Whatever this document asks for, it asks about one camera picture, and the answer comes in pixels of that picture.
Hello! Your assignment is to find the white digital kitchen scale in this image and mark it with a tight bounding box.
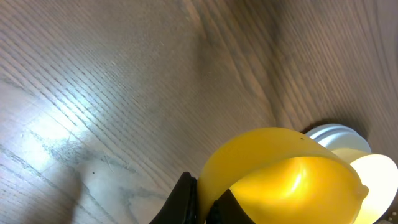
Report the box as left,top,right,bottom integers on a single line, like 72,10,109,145
305,124,371,153

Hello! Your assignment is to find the pale yellow bowl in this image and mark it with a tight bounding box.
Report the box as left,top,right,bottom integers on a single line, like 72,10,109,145
332,148,397,224

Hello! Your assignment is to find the yellow measuring scoop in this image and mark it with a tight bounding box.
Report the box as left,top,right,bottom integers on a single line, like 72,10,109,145
197,128,368,223

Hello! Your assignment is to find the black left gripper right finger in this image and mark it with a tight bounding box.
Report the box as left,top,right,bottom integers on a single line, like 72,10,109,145
206,189,254,224

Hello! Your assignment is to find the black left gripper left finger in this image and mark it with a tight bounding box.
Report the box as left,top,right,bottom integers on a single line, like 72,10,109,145
150,172,197,224

